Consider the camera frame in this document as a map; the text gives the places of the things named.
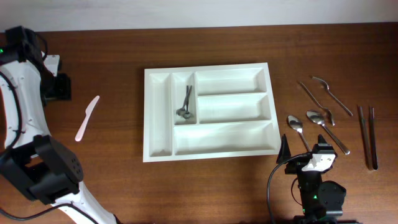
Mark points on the white cutlery tray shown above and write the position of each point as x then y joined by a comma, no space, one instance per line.
232,113

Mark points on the metal chopstick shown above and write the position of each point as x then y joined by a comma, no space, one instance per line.
374,161
365,137

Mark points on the pink plastic knife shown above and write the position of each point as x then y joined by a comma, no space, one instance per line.
89,109

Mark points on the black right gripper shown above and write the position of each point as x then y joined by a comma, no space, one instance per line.
296,164

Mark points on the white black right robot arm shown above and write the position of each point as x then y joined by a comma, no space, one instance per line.
321,201

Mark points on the large metal spoon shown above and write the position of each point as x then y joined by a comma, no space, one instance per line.
297,125
317,118

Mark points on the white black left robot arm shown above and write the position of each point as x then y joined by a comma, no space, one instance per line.
36,164

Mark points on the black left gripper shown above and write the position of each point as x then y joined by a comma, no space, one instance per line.
64,92

